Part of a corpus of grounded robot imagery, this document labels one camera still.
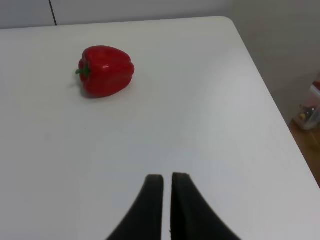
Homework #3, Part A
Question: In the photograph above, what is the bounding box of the clear plastic storage box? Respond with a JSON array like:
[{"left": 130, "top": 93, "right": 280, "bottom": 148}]
[{"left": 292, "top": 80, "right": 320, "bottom": 131}]

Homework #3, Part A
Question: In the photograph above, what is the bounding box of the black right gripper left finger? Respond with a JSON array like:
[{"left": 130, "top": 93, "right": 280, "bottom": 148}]
[{"left": 108, "top": 174, "right": 164, "bottom": 240}]

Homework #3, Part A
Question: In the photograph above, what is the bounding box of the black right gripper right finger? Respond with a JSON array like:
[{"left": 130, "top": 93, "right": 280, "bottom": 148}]
[{"left": 170, "top": 172, "right": 239, "bottom": 240}]

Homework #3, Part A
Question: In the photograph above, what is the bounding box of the red bell pepper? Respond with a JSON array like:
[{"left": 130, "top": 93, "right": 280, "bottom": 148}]
[{"left": 75, "top": 45, "right": 135, "bottom": 98}]

